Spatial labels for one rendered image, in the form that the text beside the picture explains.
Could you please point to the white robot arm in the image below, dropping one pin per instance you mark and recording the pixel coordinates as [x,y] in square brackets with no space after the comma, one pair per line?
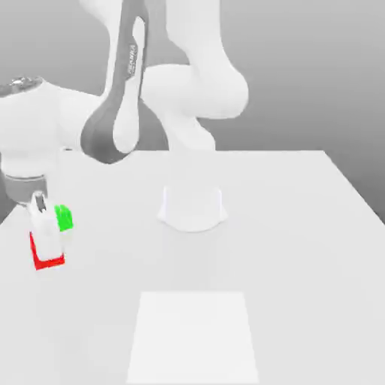
[192,90]

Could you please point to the small green cube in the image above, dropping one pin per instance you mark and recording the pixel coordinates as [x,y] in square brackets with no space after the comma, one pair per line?
[64,218]

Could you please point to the small red cube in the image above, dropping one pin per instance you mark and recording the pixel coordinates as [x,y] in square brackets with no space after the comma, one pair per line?
[48,262]

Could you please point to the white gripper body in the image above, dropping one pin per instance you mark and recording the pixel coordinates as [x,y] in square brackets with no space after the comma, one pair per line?
[45,231]

